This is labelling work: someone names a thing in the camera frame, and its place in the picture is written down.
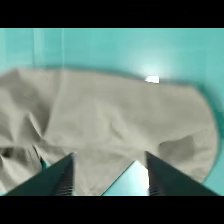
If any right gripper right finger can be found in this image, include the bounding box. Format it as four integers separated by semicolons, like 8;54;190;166
144;150;220;197

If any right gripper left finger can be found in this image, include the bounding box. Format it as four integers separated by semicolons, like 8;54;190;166
4;152;76;197

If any tan T-shirt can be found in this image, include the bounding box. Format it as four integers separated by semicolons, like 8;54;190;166
0;67;220;197

